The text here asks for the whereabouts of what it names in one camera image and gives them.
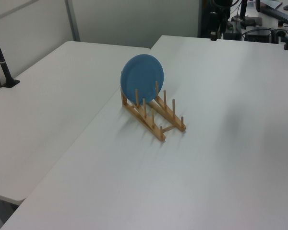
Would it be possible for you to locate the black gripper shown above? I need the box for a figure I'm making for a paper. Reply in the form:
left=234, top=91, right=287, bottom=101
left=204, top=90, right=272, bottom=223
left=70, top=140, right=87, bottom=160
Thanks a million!
left=210, top=0, right=231, bottom=41

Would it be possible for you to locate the blue round plate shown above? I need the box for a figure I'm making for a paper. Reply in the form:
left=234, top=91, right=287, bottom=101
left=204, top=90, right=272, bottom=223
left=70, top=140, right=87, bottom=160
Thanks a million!
left=120, top=54, right=164, bottom=104

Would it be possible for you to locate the wooden plate rack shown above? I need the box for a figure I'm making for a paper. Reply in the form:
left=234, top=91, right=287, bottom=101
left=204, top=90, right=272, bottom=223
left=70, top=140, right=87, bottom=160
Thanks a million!
left=120, top=70, right=187, bottom=142

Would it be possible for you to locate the black monitor stand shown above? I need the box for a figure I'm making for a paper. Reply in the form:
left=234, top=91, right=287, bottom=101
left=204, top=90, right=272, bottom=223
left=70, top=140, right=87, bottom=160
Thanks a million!
left=239, top=0, right=247, bottom=20

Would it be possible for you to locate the black electronics box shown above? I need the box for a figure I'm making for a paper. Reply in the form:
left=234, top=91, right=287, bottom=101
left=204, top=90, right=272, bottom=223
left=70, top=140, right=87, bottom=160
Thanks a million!
left=244, top=28, right=272, bottom=43

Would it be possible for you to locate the black pole stand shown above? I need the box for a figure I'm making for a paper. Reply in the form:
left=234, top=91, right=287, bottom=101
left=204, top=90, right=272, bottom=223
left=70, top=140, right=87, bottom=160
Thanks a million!
left=0, top=19, right=21, bottom=88

